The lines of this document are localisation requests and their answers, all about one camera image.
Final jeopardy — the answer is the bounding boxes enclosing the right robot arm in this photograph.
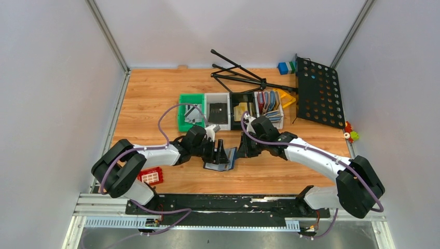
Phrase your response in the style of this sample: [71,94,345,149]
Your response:
[237,112,386,218]

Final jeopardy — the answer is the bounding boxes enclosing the black cards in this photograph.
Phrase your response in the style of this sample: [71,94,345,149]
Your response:
[208,103,228,125]

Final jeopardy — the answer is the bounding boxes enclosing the green bin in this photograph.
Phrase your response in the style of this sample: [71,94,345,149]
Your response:
[177,93,206,132]

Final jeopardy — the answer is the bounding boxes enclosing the gold cards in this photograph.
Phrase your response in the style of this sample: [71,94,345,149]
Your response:
[233,102,254,122]

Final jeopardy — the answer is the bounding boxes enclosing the silver cards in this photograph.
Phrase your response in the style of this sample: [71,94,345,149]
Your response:
[184,104,203,124]

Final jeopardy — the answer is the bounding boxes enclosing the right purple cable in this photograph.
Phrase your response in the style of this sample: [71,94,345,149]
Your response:
[240,110,384,240]

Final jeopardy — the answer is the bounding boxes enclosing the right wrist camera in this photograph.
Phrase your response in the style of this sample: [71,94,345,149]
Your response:
[244,116,256,133]

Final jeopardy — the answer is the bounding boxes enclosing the purple cable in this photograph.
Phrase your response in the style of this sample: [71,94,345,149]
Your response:
[100,103,209,249]
[240,110,384,240]

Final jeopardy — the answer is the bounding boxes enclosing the blue green white blocks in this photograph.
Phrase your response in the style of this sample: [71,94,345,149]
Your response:
[277,61,297,75]

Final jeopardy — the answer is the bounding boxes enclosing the blue card holder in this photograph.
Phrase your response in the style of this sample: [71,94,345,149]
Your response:
[203,147,237,172]

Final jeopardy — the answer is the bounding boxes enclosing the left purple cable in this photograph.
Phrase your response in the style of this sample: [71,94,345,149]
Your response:
[100,103,209,249]

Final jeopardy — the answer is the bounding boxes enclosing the red toy block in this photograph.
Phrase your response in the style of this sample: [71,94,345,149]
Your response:
[137,167,163,186]

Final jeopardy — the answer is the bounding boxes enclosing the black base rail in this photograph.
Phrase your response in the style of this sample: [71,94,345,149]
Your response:
[147,193,331,227]

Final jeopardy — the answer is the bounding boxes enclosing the black perforated stand plate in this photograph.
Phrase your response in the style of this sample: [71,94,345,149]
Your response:
[295,56,346,129]

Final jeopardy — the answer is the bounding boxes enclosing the white bin with card holders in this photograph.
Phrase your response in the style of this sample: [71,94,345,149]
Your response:
[254,90,284,130]

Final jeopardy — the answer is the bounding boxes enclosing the black music stand tripod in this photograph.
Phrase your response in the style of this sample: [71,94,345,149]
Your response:
[210,49,298,93]

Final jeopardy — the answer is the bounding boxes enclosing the colourful small toy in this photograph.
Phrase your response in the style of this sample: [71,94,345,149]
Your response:
[344,121,360,144]

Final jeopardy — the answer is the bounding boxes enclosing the white bin with black cards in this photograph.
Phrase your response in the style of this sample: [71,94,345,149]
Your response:
[204,93,231,131]

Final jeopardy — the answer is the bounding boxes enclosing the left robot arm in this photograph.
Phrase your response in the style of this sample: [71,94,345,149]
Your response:
[91,125,235,205]

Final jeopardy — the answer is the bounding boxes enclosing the yellow triangle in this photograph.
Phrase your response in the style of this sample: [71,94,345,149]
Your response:
[273,89,296,109]

